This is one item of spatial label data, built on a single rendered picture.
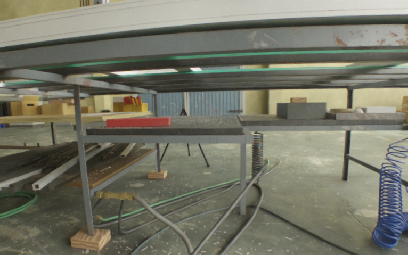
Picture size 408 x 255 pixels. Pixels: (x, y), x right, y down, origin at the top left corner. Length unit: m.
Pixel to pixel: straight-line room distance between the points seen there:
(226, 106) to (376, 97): 4.94
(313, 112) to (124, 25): 1.13
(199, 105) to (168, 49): 6.53
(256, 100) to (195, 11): 6.62
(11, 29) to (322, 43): 0.79
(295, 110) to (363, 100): 7.00
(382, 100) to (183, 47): 8.30
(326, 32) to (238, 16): 0.19
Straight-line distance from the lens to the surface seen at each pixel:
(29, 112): 2.34
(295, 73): 1.11
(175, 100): 7.20
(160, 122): 0.97
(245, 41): 0.48
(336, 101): 7.84
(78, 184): 1.24
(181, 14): 0.50
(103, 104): 8.00
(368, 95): 8.35
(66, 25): 0.64
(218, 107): 6.95
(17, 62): 0.75
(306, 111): 1.34
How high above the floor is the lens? 0.69
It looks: 7 degrees down
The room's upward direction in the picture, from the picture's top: 1 degrees counter-clockwise
